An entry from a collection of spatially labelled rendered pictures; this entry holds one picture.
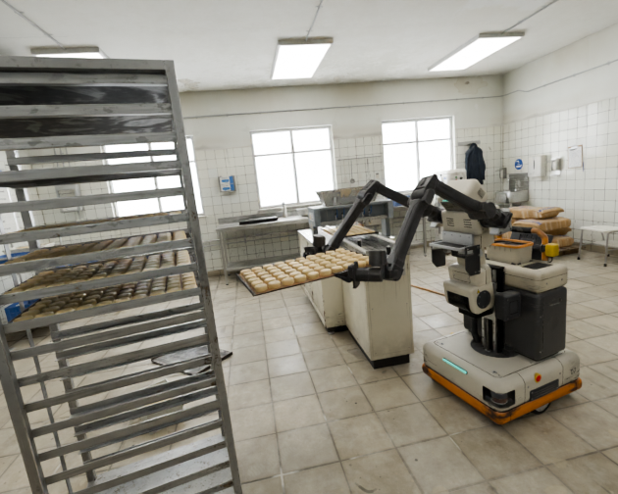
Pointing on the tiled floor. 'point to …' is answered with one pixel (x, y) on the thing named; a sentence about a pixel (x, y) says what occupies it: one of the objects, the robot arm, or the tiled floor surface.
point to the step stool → (606, 239)
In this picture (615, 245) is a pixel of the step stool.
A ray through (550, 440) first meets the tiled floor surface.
